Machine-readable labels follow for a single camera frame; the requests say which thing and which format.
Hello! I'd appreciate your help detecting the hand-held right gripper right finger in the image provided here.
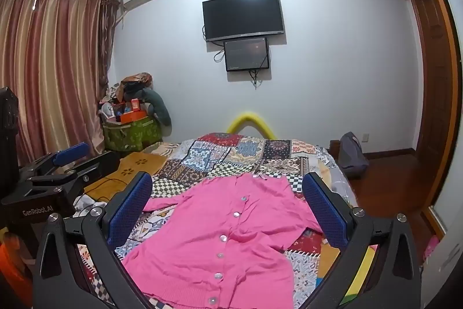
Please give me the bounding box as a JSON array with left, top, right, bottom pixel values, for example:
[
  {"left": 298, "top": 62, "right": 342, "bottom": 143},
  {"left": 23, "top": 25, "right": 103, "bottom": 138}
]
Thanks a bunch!
[{"left": 302, "top": 171, "right": 423, "bottom": 309}]

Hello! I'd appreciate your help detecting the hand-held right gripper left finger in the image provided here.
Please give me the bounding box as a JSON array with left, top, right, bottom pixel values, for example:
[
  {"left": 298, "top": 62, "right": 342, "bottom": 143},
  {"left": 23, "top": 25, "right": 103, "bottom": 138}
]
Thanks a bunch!
[{"left": 32, "top": 171, "right": 153, "bottom": 309}]

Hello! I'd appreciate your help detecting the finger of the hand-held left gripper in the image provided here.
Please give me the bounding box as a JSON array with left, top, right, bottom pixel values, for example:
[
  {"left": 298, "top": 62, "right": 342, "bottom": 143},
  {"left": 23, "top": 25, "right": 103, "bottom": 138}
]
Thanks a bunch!
[
  {"left": 33, "top": 142, "right": 91, "bottom": 177},
  {"left": 61, "top": 151, "right": 121, "bottom": 194}
]

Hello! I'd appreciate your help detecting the pink buttoned cardigan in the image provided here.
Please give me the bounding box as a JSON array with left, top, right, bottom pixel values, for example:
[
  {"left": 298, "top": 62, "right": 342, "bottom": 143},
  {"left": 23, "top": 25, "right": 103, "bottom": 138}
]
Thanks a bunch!
[{"left": 121, "top": 173, "right": 324, "bottom": 309}]

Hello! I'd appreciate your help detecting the light floral bed sheet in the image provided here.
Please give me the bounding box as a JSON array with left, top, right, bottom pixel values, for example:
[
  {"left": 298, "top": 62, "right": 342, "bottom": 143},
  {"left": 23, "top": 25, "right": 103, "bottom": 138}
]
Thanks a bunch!
[{"left": 317, "top": 146, "right": 359, "bottom": 209}]

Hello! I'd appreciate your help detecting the green patterned storage bag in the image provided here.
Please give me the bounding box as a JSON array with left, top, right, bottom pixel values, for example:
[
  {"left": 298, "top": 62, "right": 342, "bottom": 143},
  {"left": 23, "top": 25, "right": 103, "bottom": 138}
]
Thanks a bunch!
[{"left": 102, "top": 116, "right": 162, "bottom": 152}]

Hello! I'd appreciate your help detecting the yellow flower print mat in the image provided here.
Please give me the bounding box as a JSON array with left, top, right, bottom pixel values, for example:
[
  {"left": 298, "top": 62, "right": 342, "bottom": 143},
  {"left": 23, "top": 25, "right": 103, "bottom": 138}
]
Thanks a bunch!
[{"left": 84, "top": 151, "right": 168, "bottom": 203}]

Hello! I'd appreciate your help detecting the grey bag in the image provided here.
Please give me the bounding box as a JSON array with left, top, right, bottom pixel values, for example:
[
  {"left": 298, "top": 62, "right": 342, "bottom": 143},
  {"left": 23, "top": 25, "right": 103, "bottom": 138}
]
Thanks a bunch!
[{"left": 338, "top": 131, "right": 370, "bottom": 180}]

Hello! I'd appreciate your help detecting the orange box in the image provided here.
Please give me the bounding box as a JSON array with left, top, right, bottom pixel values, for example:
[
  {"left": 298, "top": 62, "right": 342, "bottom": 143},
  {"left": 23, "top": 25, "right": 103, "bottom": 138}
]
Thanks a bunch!
[{"left": 119, "top": 98, "right": 150, "bottom": 124}]

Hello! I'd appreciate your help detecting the multicoloured foam mat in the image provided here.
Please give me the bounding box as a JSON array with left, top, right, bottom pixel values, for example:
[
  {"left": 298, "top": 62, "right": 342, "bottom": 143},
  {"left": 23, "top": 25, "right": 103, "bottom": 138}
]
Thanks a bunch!
[{"left": 342, "top": 244, "right": 379, "bottom": 299}]

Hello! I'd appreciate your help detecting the grey plush pillow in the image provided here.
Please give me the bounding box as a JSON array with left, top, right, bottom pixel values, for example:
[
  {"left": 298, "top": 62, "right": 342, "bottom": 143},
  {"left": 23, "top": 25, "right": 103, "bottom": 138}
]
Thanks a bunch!
[{"left": 139, "top": 88, "right": 173, "bottom": 127}]

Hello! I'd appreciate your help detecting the brown orange cloth bundle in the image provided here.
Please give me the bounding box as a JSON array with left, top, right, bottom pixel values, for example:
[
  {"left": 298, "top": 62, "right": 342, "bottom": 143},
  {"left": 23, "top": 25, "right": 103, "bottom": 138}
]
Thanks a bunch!
[{"left": 120, "top": 72, "right": 153, "bottom": 93}]

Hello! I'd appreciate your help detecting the striped pink beige curtain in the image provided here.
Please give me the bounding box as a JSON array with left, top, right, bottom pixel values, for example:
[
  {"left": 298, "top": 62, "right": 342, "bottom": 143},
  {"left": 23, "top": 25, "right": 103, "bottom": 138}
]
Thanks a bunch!
[{"left": 0, "top": 0, "right": 109, "bottom": 165}]

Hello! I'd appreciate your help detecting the patchwork printed blanket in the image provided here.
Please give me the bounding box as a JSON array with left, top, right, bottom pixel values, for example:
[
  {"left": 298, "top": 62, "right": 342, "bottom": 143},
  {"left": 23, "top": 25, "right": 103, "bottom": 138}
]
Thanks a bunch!
[{"left": 74, "top": 133, "right": 359, "bottom": 309}]

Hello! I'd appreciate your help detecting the pink heart decoration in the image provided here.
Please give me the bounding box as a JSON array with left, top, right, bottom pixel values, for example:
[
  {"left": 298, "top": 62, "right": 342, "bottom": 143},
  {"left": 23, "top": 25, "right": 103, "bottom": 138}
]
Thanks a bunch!
[{"left": 422, "top": 235, "right": 440, "bottom": 265}]

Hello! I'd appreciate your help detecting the yellow foam tube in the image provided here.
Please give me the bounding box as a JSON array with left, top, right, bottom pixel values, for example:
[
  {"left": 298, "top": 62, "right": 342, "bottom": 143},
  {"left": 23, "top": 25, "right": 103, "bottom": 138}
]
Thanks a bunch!
[{"left": 226, "top": 109, "right": 275, "bottom": 140}]

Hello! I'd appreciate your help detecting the white wardrobe door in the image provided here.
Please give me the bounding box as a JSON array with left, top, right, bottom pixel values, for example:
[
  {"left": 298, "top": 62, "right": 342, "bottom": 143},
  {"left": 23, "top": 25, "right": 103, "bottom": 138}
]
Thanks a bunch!
[{"left": 420, "top": 135, "right": 463, "bottom": 295}]

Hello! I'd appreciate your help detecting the brown patterned curtain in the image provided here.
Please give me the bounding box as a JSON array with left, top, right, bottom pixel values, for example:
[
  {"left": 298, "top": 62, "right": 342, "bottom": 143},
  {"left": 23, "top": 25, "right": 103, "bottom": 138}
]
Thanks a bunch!
[{"left": 100, "top": 0, "right": 122, "bottom": 87}]

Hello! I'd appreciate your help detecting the brown wooden door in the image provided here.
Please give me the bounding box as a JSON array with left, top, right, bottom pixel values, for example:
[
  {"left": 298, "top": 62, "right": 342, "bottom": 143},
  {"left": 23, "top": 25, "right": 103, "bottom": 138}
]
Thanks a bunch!
[{"left": 408, "top": 0, "right": 461, "bottom": 209}]

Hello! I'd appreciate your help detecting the small black wall monitor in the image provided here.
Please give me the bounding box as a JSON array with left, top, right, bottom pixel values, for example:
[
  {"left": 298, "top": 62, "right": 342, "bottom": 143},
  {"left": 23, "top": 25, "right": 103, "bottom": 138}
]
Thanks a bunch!
[{"left": 223, "top": 37, "right": 271, "bottom": 73}]

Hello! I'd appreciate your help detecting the large black wall television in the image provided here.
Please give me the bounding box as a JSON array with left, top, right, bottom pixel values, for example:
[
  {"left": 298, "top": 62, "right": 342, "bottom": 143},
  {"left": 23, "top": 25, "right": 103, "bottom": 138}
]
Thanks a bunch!
[{"left": 202, "top": 0, "right": 286, "bottom": 43}]

